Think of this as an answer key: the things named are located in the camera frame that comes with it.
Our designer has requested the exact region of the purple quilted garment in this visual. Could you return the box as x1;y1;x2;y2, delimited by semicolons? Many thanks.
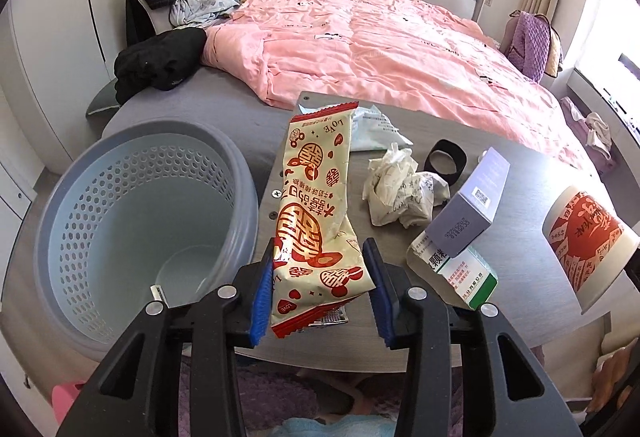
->
502;10;554;83

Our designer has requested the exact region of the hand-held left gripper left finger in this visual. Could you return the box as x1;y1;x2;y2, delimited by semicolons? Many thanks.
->
56;237;276;437

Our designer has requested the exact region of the pink duvet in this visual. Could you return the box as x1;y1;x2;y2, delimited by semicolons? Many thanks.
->
200;0;601;179

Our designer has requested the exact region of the purple cardboard box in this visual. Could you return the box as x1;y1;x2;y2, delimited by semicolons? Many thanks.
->
425;147;511;258

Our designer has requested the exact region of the cream and red snack packet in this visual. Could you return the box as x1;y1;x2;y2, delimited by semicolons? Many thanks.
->
270;100;377;341

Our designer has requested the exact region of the orange brown cloth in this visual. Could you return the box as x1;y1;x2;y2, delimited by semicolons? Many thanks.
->
590;344;640;414

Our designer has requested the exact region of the purple fluffy rug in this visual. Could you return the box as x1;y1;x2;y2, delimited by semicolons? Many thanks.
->
179;357;417;437

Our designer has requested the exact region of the red and white paper cup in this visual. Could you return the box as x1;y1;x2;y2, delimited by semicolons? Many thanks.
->
542;186;640;316

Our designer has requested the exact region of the white plastic pouch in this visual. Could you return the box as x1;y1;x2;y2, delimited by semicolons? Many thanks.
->
298;104;415;153

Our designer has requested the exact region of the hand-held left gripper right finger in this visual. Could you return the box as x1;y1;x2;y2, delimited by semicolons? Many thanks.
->
362;237;583;437

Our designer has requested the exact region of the green and white box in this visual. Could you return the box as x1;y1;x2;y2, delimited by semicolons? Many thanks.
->
406;232;500;311

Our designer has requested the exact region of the pink plastic object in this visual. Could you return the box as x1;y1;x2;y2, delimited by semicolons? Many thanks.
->
51;381;86;426

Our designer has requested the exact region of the grey-blue clothing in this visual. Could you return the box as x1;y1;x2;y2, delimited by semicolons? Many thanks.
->
169;0;242;28

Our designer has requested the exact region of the pile of clothes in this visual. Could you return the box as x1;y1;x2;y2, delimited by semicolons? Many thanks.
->
559;96;617;174

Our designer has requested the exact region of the black jacket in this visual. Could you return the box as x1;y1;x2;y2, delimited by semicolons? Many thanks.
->
114;27;208;106

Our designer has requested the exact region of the window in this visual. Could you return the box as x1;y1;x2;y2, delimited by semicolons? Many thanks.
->
572;0;640;138

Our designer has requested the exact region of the crumpled printed paper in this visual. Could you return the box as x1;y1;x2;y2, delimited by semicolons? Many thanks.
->
397;171;451;229

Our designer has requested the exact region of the grey bed mattress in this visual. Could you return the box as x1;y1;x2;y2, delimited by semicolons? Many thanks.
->
87;12;303;145

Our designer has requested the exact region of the grey-blue perforated plastic basket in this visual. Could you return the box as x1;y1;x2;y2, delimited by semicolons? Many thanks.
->
34;118;260;361

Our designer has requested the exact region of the white crumpled tissue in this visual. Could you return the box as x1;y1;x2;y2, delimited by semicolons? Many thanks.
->
361;143;422;224

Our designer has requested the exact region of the black ring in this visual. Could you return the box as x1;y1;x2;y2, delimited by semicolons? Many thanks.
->
424;140;468;188

